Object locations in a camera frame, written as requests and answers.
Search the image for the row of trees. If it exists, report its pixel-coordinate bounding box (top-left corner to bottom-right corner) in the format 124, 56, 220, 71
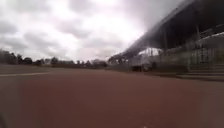
0, 49, 109, 69

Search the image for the red running track surface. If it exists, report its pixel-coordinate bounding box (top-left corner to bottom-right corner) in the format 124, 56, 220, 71
0, 67, 224, 128

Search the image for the grandstand building with roof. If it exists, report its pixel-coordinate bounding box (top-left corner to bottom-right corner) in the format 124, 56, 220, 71
108, 0, 224, 82

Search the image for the grass field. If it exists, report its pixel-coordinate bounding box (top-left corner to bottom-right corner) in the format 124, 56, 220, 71
0, 63, 111, 76

